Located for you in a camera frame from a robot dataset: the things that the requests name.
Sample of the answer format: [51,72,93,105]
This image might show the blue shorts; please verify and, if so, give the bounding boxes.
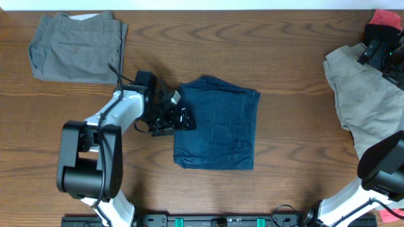
[173,76,261,170]

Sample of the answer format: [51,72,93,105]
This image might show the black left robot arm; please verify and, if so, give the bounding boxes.
[56,71,196,226]

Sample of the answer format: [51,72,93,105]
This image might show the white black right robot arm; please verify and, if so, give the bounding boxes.
[304,40,403,226]

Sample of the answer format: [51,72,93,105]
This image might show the black garment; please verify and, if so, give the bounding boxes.
[363,24,401,46]

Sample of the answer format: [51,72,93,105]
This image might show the red garment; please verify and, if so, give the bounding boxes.
[369,9,403,30]

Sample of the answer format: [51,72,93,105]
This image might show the light grey shorts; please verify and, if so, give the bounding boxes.
[323,43,403,158]

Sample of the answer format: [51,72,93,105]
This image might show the folded grey shorts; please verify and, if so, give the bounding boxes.
[28,11,128,85]

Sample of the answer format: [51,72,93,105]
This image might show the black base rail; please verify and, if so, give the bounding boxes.
[61,213,378,227]

